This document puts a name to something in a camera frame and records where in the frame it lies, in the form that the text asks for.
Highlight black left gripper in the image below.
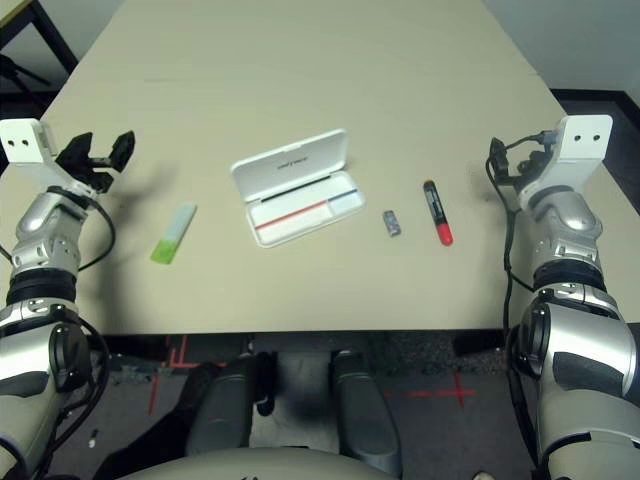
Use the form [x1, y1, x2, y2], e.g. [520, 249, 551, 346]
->
[55, 130, 138, 194]

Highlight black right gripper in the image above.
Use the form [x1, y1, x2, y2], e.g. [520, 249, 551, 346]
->
[487, 137, 550, 189]

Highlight black red whiteboard marker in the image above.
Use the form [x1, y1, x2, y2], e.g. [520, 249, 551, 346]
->
[422, 179, 456, 248]

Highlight green translucent highlighter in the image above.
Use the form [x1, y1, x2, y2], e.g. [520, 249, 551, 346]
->
[149, 202, 198, 265]

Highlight eraser with dark blue sleeve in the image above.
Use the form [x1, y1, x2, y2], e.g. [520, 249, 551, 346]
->
[382, 209, 404, 237]

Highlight white plastic pencil case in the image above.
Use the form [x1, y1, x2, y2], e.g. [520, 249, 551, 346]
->
[229, 128, 365, 249]

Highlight black tripod stand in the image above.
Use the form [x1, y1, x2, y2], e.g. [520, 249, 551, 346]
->
[0, 52, 51, 95]

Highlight grey robot left leg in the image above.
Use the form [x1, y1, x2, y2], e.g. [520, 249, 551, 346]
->
[187, 352, 261, 459]

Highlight grey robot leg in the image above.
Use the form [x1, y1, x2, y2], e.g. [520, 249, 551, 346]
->
[332, 349, 404, 476]
[187, 352, 261, 459]

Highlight grey robot right leg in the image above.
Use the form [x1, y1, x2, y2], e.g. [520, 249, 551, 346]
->
[332, 349, 404, 476]

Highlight silver robot torso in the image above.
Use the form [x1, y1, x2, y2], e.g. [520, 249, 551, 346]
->
[114, 444, 396, 480]

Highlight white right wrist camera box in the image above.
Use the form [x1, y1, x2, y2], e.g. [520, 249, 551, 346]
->
[517, 114, 614, 202]

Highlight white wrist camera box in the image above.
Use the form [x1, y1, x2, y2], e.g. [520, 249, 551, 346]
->
[0, 118, 99, 197]
[517, 114, 614, 202]

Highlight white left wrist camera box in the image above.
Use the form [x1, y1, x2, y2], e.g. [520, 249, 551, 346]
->
[0, 118, 99, 197]

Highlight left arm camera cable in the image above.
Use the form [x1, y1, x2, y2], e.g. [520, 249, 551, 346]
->
[47, 197, 117, 471]

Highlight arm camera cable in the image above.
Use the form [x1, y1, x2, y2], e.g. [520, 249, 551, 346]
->
[47, 197, 117, 471]
[484, 129, 556, 471]

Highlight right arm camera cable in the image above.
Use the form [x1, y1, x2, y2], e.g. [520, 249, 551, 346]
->
[484, 129, 556, 471]

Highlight beige table with black frame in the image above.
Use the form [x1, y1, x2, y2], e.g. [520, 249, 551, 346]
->
[0, 0, 79, 96]

